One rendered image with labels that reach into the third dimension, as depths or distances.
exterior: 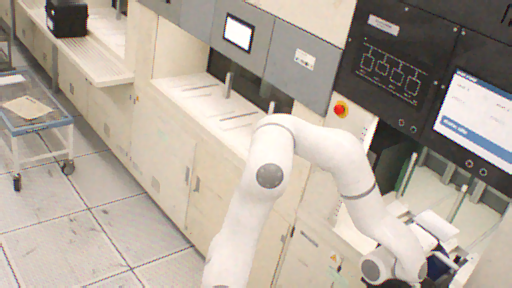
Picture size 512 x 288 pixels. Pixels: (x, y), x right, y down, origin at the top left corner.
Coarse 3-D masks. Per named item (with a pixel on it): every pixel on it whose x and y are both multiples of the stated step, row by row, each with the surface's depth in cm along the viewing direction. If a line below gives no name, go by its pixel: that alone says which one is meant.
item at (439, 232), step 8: (424, 216) 138; (432, 216) 139; (424, 224) 135; (432, 224) 135; (440, 224) 136; (448, 224) 137; (432, 232) 132; (440, 232) 132; (448, 232) 133; (456, 232) 134; (440, 240) 130; (440, 256) 135; (456, 256) 142; (448, 264) 133; (456, 264) 136; (464, 264) 137; (448, 272) 133; (456, 272) 142; (392, 280) 139; (400, 280) 136; (424, 280) 130; (440, 280) 129; (448, 280) 140
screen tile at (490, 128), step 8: (496, 104) 129; (504, 104) 127; (496, 112) 129; (504, 112) 127; (488, 120) 132; (488, 128) 132; (496, 128) 130; (504, 128) 128; (496, 136) 130; (504, 136) 129
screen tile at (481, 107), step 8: (456, 80) 137; (456, 88) 137; (464, 88) 135; (472, 88) 133; (464, 96) 136; (472, 96) 134; (480, 96) 132; (448, 104) 141; (456, 104) 138; (480, 104) 132; (488, 104) 131; (448, 112) 141; (456, 112) 139; (464, 112) 137; (472, 112) 135; (480, 112) 133; (464, 120) 137; (472, 120) 135; (480, 120) 133
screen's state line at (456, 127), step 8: (448, 120) 142; (456, 128) 140; (464, 128) 138; (464, 136) 138; (472, 136) 136; (480, 136) 134; (480, 144) 135; (488, 144) 133; (496, 144) 131; (496, 152) 131; (504, 152) 130; (504, 160) 130
